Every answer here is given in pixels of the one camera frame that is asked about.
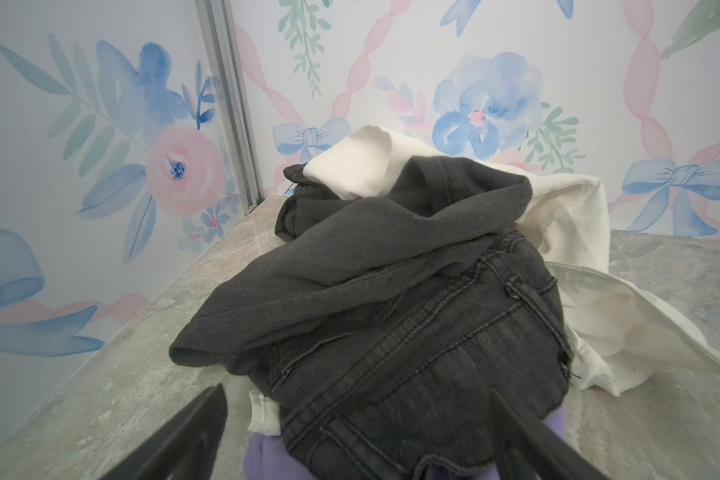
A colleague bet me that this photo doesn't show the white cloth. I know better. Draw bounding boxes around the white cloth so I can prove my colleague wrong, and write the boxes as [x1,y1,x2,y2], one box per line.
[247,124,720,437]

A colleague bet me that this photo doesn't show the aluminium corner post left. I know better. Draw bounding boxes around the aluminium corner post left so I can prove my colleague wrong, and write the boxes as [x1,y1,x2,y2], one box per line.
[196,0,264,213]

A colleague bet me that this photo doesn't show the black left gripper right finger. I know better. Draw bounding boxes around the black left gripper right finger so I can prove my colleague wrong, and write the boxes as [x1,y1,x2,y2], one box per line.
[489,388,607,480]

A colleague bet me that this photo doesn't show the dark grey denim jeans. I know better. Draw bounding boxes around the dark grey denim jeans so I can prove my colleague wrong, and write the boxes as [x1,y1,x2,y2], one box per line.
[169,157,573,479]

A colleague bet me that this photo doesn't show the purple t-shirt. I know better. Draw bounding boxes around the purple t-shirt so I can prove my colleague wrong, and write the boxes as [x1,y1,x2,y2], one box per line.
[243,408,567,480]

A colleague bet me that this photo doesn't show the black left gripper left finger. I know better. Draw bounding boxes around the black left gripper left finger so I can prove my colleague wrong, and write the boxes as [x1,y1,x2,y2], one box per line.
[102,384,228,480]

